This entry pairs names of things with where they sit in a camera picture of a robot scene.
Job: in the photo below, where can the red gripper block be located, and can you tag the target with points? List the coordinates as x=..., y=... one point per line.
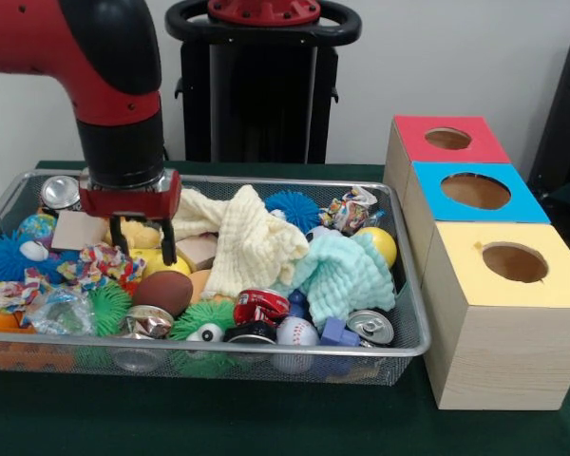
x=128, y=202

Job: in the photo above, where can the cream yellow cloth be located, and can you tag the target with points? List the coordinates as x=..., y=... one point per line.
x=252, y=237

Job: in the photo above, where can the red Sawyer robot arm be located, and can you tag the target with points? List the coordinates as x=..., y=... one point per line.
x=28, y=43

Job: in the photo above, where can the shallow clear mesh bin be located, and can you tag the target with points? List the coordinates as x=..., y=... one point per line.
x=408, y=304

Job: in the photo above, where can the wooden three-hole box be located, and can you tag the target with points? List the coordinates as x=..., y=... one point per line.
x=503, y=351

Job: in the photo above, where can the brown toy football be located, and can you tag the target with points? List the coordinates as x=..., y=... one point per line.
x=164, y=290

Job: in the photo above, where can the orange foam disc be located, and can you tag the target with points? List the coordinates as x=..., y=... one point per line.
x=199, y=282

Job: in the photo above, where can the silver drink can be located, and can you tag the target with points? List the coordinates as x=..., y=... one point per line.
x=57, y=192

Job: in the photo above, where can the green spiky ball with eye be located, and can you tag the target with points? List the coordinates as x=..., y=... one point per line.
x=204, y=313

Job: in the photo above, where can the blue spiky ball with eyes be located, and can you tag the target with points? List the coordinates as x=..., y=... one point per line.
x=5, y=259
x=297, y=204

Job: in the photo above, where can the small baseball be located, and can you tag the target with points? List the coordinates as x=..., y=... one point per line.
x=297, y=331

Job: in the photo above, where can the dark green tablecloth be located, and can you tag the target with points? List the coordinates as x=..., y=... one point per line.
x=218, y=418

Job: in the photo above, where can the mint green cloth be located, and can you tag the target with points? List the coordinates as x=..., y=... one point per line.
x=347, y=280

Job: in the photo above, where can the yellow ball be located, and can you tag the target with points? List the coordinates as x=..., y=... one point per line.
x=380, y=244

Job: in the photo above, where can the black upright panel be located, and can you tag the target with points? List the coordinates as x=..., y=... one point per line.
x=565, y=119

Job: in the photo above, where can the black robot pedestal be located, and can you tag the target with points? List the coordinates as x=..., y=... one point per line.
x=266, y=95

